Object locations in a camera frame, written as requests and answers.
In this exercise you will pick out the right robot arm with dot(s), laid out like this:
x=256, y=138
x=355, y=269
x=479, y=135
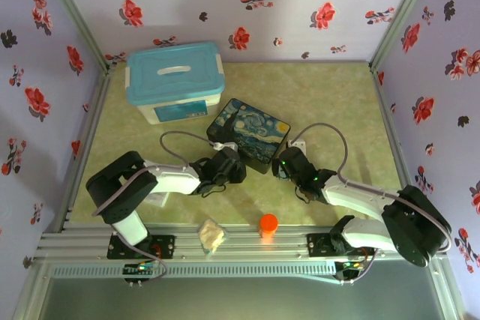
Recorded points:
x=356, y=192

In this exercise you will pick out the aluminium side frame rail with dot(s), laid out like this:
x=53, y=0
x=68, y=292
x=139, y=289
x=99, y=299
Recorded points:
x=390, y=125
x=84, y=147

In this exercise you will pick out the orange capped bottle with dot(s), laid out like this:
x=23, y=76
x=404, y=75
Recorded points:
x=268, y=225

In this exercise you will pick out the aluminium front frame rail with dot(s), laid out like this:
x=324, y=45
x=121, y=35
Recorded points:
x=240, y=247

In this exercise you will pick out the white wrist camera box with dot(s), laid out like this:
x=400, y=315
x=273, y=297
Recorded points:
x=298, y=145
x=227, y=145

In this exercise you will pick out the beige wrapped snack packet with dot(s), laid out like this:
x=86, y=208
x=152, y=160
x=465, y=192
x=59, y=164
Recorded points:
x=210, y=235

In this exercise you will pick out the aluminium frame post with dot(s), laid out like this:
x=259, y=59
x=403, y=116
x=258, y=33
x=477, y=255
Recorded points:
x=401, y=9
x=73, y=12

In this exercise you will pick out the small white packet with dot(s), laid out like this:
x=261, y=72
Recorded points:
x=159, y=200

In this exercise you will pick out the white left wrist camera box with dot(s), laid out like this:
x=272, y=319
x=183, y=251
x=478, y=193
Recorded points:
x=227, y=145

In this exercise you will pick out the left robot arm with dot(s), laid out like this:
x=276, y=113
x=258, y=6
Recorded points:
x=172, y=179

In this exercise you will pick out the storage box with blue lid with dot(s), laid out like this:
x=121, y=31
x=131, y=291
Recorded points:
x=172, y=76

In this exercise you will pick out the small circuit board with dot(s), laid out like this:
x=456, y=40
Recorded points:
x=350, y=268
x=140, y=268

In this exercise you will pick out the starry night tin box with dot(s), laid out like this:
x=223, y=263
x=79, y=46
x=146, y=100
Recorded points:
x=251, y=129

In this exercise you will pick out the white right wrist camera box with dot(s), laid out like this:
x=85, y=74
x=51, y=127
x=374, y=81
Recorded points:
x=298, y=145

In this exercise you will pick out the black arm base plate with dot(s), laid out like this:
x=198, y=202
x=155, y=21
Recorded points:
x=318, y=245
x=165, y=247

